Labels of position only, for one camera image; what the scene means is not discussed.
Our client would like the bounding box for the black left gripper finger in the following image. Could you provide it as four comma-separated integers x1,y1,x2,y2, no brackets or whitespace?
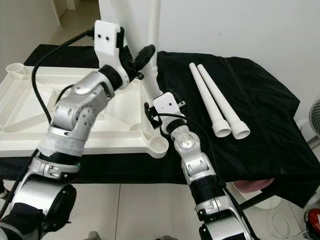
132,44,157,66

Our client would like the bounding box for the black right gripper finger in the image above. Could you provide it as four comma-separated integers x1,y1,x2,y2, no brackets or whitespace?
144,102,163,129

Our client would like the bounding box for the white plastic table leg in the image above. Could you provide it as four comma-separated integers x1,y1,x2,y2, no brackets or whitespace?
197,64,251,140
189,62,232,138
122,0,162,108

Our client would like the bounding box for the white plastic table top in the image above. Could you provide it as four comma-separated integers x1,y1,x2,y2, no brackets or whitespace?
0,62,170,160

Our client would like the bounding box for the black tablecloth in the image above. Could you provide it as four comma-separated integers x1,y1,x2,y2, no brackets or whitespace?
0,44,312,208

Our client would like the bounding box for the pink rounded object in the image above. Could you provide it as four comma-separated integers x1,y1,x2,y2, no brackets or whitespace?
232,178,276,193

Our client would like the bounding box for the white round fan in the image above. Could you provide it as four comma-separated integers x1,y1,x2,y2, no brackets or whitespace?
300,96,320,151

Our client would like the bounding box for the red round object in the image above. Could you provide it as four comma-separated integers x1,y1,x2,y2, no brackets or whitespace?
305,209,320,236

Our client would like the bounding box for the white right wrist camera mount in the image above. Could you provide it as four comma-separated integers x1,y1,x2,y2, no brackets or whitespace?
152,91,182,132

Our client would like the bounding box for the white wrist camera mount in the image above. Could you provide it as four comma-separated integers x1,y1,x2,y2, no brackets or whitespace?
152,91,182,132
94,20,126,73

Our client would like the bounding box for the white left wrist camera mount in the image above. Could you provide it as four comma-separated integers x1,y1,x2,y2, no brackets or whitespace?
94,20,126,73

